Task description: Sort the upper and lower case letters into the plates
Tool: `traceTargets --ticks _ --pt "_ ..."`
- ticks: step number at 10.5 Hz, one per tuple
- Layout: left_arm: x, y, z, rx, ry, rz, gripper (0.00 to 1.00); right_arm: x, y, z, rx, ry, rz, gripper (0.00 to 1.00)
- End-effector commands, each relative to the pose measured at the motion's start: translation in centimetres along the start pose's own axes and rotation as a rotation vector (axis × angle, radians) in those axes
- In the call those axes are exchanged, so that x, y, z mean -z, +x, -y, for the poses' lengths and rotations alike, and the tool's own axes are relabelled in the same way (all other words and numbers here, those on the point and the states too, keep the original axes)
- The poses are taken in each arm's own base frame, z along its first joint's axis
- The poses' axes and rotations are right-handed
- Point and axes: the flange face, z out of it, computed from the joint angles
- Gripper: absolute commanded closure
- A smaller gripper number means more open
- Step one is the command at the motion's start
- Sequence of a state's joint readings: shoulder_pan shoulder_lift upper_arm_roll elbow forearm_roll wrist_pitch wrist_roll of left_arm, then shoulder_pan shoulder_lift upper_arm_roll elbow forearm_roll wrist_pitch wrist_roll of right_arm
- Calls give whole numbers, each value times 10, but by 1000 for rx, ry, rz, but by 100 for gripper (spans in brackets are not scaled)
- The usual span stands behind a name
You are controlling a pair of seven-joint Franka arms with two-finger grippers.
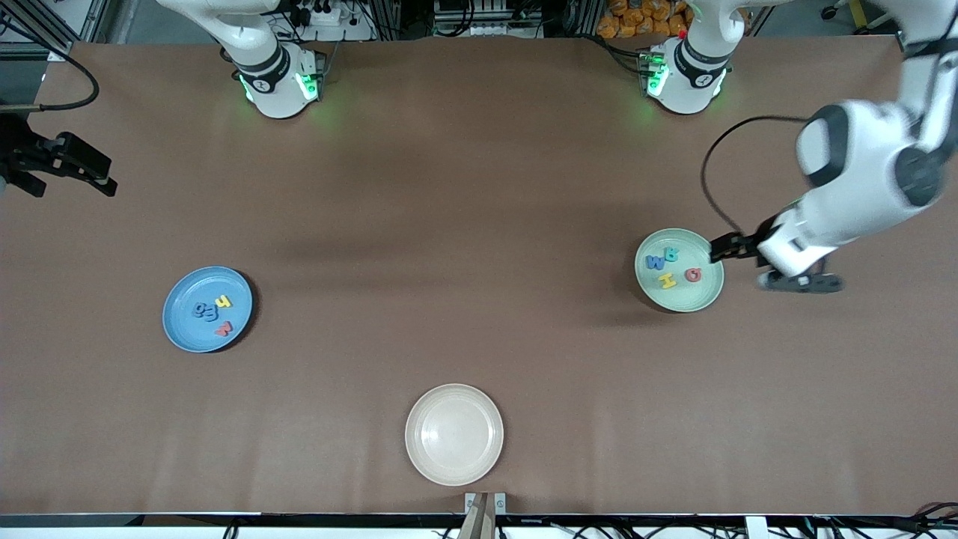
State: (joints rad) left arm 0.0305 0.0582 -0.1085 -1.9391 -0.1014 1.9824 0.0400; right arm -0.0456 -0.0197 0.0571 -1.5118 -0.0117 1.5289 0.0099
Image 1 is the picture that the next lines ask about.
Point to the teal lowercase letter k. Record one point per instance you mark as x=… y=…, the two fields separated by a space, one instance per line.
x=672 y=255

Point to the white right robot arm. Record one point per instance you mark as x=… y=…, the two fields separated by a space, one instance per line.
x=269 y=82

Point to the blue plate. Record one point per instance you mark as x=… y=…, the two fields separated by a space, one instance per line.
x=187 y=333

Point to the black caster wheel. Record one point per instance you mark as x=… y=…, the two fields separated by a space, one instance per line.
x=828 y=12

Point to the red capital letter Q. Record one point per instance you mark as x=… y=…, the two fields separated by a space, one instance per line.
x=688 y=277

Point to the aluminium frame extrusion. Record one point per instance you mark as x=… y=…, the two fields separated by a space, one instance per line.
x=60 y=51

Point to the metal mounting bracket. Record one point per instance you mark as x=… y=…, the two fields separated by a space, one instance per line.
x=485 y=516

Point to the blue lowercase letter m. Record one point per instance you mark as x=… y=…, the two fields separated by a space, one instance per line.
x=212 y=311

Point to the yellow lowercase letter h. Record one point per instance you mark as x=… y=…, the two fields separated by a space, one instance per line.
x=222 y=302

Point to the white power strip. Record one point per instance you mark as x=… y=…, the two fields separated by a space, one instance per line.
x=348 y=31
x=490 y=30

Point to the green plate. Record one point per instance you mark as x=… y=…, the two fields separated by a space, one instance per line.
x=692 y=299

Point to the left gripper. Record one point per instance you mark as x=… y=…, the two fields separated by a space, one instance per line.
x=744 y=245

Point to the yellow capital letter H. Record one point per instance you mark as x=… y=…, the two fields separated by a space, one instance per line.
x=667 y=281

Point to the orange items pile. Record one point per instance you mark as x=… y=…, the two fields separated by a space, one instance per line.
x=621 y=22

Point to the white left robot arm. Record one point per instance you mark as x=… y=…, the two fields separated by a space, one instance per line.
x=861 y=172

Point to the blue capital letter W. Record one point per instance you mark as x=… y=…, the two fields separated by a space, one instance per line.
x=656 y=263

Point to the beige plate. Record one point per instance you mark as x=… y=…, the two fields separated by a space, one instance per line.
x=454 y=434

